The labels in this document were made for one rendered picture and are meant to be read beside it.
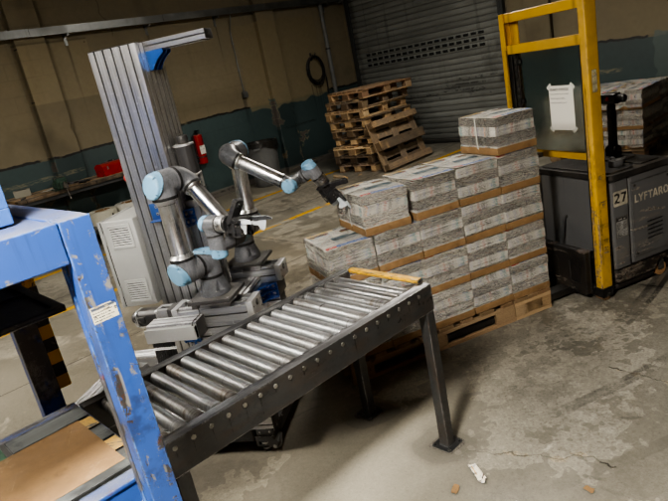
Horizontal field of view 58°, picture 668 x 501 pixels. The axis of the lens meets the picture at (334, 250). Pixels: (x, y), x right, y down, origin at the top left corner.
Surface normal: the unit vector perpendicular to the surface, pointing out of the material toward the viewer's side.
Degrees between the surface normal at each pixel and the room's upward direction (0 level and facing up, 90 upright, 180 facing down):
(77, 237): 90
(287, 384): 90
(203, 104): 90
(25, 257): 90
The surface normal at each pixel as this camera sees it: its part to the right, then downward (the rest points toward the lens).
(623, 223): 0.38, 0.20
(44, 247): 0.68, 0.09
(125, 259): -0.18, 0.32
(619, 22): -0.71, 0.34
